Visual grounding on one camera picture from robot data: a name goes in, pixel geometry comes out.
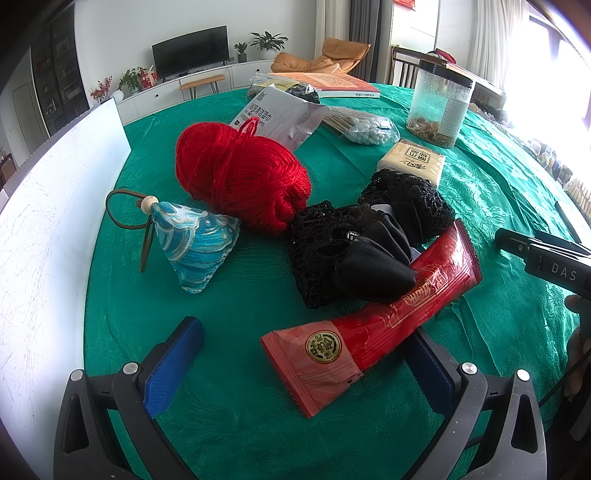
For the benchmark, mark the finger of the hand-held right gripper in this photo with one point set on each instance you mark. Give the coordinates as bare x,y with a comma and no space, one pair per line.
515,244

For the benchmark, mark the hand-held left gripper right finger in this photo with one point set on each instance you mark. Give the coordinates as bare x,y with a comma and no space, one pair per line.
438,387

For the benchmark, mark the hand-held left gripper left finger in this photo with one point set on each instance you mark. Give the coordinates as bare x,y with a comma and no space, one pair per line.
175,355

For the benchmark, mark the white cardboard box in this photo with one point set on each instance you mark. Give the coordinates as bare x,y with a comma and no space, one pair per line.
55,221

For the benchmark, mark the red yarn ball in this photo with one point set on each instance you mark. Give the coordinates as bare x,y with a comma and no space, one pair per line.
240,175

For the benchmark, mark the person's right hand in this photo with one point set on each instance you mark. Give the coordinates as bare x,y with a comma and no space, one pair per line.
579,360

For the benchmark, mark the green tablecloth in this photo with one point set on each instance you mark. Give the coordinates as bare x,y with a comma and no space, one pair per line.
231,415

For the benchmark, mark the red snack packet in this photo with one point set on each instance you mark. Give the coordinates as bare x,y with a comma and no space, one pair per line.
369,337

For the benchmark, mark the blue patterned fabric sachet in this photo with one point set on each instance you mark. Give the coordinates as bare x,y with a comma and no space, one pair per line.
198,249

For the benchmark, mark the black lace scrunchie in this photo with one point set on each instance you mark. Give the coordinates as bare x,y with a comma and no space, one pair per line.
314,244
411,203

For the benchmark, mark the pale yellow tissue pack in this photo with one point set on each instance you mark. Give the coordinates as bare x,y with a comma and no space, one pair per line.
411,161

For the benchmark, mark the black satin scrunchie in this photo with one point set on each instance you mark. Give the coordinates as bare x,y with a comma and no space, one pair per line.
374,263

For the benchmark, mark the clear jar with black lid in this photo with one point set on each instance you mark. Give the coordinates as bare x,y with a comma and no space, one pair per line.
438,110

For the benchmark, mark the bag of cotton swabs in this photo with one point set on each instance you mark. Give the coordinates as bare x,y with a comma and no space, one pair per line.
369,134

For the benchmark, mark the wooden slatted chair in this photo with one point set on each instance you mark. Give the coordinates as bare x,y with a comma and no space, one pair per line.
406,64

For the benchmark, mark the orange book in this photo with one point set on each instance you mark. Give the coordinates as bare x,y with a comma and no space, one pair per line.
332,83

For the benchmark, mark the dark wooden dining chair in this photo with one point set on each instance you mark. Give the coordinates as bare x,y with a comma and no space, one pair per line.
5,170

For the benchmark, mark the grey curtain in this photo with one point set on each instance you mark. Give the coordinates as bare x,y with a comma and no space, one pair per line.
369,27

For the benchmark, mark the white television cabinet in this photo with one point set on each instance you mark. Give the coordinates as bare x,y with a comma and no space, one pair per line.
152,94

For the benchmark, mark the black mesh item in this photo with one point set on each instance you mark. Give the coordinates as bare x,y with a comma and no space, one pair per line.
302,91

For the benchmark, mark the white wipes packet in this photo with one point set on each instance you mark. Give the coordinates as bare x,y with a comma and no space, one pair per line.
281,115

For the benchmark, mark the orange lounge chair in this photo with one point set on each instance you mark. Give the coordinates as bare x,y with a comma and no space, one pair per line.
332,53

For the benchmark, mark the small wooden bench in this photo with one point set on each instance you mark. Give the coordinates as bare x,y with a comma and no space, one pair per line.
201,82

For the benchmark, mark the red flower in vase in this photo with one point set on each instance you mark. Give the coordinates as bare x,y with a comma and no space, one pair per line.
102,90

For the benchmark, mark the bushy green potted plant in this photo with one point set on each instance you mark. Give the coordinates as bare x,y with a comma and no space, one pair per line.
131,81

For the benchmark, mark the red gift bag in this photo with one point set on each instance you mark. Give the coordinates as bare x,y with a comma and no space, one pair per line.
148,77

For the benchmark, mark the yellow cloth in clear pack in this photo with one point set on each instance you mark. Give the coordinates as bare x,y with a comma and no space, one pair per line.
263,87

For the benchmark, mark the black television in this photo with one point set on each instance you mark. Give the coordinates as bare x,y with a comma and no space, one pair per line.
189,50

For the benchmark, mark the dark bookcase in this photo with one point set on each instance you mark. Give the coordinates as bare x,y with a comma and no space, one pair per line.
60,69

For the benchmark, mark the small potted plant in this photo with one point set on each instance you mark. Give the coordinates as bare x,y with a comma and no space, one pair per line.
241,50

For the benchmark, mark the large leafy potted plant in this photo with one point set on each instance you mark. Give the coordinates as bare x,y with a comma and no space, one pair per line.
268,44

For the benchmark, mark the red wall decoration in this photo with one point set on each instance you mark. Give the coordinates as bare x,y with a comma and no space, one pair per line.
405,3

